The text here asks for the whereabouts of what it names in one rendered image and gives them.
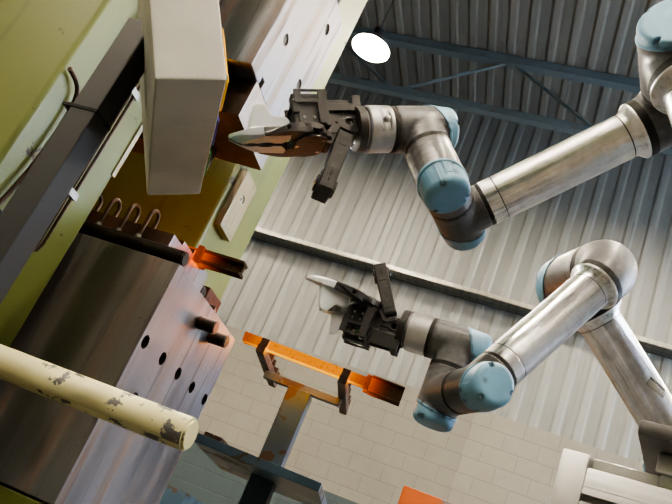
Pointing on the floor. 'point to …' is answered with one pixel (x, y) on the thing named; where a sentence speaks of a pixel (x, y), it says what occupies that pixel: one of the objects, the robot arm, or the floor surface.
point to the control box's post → (68, 152)
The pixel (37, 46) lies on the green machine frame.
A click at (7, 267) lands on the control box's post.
